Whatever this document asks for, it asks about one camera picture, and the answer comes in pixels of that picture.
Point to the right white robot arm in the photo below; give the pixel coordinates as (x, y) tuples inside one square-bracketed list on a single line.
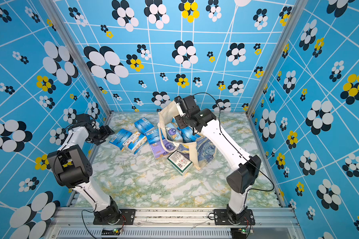
[(245, 168)]

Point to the purple tissue pack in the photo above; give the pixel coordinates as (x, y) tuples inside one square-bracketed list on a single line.
[(159, 151)]

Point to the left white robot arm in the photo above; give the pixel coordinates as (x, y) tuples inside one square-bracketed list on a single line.
[(72, 168)]

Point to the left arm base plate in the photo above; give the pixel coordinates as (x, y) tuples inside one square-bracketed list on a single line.
[(110, 217)]

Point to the orange white tissue pack back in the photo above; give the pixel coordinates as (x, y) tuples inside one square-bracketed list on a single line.
[(134, 142)]

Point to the light blue tissue pack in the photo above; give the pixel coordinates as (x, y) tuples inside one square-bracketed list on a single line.
[(173, 133)]

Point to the cream canvas tote bag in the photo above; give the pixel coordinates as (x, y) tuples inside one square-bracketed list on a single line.
[(196, 147)]

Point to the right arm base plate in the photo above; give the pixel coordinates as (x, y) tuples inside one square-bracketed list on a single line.
[(226, 217)]

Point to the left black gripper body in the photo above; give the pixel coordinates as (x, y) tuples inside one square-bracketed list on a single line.
[(97, 137)]

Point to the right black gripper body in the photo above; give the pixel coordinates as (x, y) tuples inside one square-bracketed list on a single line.
[(183, 122)]

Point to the aluminium front rail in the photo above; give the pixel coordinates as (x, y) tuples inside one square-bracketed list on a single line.
[(175, 223)]

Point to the blue tissue pack back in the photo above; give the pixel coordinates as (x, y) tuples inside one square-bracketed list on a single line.
[(143, 125)]

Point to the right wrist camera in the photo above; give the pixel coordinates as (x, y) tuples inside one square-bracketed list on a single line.
[(180, 105)]

